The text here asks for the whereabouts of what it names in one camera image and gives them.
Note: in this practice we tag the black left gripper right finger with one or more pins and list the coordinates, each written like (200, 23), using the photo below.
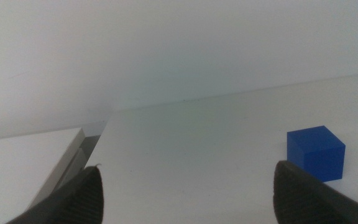
(300, 199)

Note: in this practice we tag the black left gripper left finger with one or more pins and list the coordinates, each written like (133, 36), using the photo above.
(79, 199)

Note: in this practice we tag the blue cube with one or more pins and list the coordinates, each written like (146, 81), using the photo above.
(319, 152)

